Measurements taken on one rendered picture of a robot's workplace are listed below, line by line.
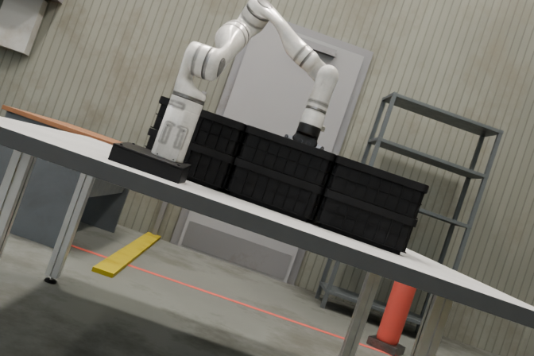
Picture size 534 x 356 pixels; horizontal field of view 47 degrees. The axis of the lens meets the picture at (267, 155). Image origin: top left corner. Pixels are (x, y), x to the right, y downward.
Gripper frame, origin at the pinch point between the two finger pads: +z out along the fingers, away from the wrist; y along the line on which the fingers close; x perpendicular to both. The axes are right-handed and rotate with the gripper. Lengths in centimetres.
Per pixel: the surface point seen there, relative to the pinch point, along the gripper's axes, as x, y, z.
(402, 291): 207, 74, 46
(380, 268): -54, 31, 18
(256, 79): 326, -85, -72
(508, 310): -49, 62, 17
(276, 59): 327, -75, -94
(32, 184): 142, -155, 56
